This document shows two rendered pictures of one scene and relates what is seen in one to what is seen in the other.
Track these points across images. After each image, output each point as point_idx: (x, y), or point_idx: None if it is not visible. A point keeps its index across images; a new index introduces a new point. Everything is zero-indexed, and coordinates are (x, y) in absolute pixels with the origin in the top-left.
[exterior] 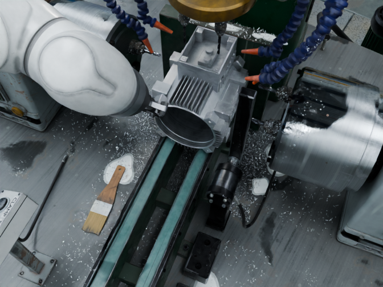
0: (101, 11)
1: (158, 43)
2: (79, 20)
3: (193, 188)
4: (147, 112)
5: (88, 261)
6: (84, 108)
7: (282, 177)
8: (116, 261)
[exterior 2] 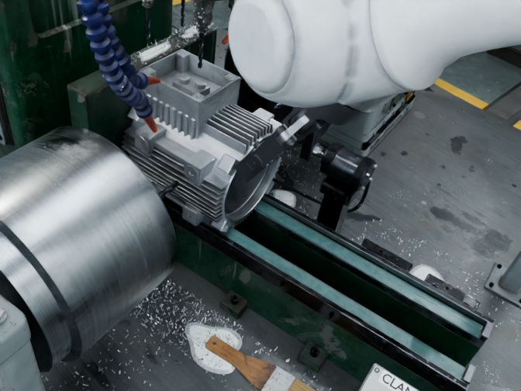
0: (39, 146)
1: None
2: (52, 171)
3: (315, 223)
4: (275, 157)
5: None
6: None
7: (277, 177)
8: (410, 334)
